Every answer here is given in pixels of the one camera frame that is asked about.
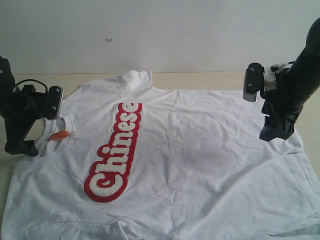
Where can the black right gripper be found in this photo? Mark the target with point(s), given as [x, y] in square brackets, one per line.
[283, 103]

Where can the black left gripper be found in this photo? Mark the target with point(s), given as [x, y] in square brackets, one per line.
[21, 108]

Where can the white t-shirt red lettering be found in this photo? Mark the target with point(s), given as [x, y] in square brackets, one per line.
[153, 164]

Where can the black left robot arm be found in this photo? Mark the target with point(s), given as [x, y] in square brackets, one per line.
[7, 82]

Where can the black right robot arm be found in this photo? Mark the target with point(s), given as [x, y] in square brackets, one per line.
[307, 65]

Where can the orange neck size label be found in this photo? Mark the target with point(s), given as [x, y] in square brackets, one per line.
[61, 135]

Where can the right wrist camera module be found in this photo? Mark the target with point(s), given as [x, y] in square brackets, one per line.
[258, 78]

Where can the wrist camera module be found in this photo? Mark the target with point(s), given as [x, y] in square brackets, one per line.
[53, 102]
[258, 78]

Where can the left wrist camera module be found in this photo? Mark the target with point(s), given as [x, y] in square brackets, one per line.
[53, 102]

